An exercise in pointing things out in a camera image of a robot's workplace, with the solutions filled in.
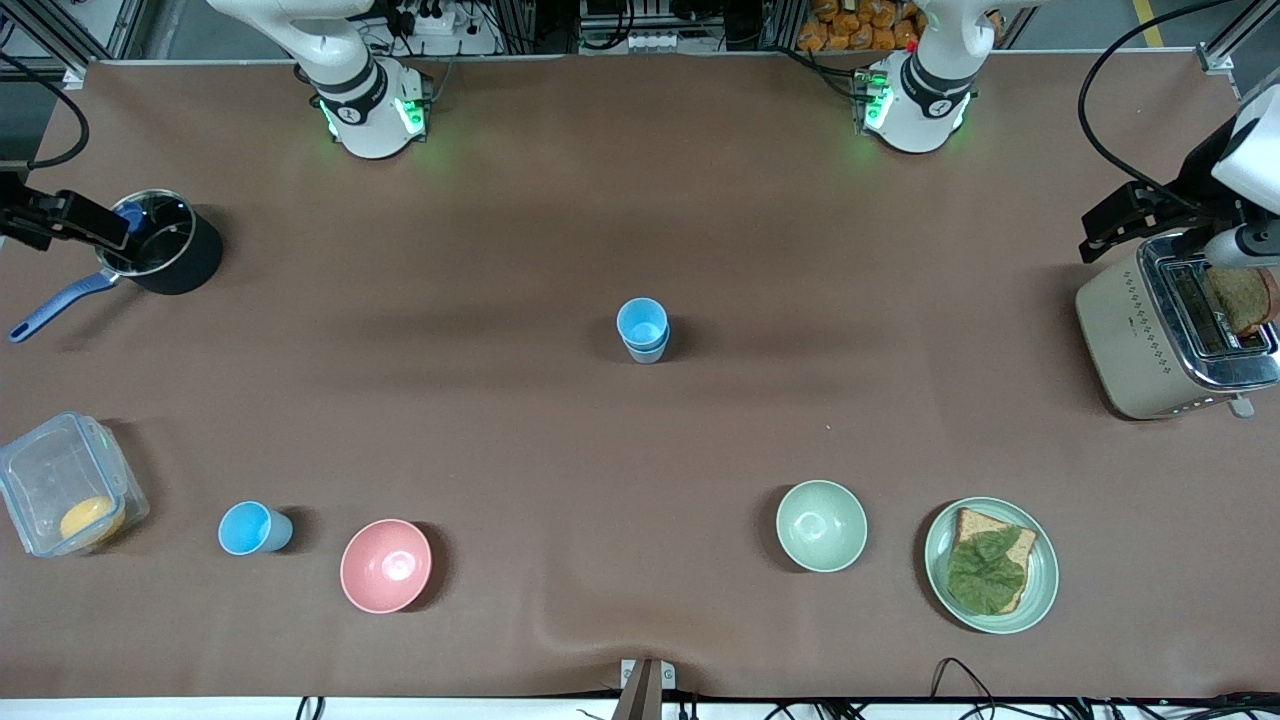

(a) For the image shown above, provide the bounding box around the pale blue cup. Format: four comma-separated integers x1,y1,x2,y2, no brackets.
622,325,671,365

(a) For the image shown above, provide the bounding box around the beige toaster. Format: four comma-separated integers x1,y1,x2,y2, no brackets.
1075,238,1280,421

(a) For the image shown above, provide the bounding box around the dark toast slice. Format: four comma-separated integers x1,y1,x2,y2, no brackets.
1203,262,1276,337

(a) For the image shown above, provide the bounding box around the clear plastic container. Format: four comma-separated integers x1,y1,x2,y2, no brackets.
0,411,151,558

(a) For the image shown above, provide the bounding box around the orange fruit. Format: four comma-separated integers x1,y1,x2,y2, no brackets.
58,496,127,546

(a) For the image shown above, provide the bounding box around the bag of orange buns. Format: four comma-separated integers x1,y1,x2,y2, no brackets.
797,0,926,53

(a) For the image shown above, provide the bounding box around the brown bread slice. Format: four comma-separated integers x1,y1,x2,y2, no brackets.
948,507,1039,614

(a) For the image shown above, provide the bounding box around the green plate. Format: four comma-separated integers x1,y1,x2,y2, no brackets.
924,497,1060,635

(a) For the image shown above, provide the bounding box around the green lettuce leaf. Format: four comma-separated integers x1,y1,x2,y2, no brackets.
946,528,1031,613

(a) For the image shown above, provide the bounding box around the white power strip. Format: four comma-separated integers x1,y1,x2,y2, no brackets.
393,3,458,37

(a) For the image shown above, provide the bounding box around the green bowl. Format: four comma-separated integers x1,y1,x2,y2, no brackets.
776,480,869,574

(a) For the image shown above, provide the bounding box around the pink bowl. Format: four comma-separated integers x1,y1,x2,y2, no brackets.
340,518,434,614

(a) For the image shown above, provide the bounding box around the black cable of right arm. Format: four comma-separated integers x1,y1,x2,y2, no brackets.
0,55,92,171

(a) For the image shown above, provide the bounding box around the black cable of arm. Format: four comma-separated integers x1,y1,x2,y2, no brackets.
1077,0,1280,213
0,55,92,171

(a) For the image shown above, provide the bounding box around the black pot with blue handle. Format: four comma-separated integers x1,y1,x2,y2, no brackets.
8,188,224,344

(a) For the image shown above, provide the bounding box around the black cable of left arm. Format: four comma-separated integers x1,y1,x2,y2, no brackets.
1077,0,1280,213

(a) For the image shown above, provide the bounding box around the aluminium frame profile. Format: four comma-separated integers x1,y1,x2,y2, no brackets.
0,0,146,83
1195,0,1280,76

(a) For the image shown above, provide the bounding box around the black looped cable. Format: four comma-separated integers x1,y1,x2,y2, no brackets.
930,657,1006,720

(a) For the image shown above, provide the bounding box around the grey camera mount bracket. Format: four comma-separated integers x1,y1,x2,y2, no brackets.
612,658,677,720

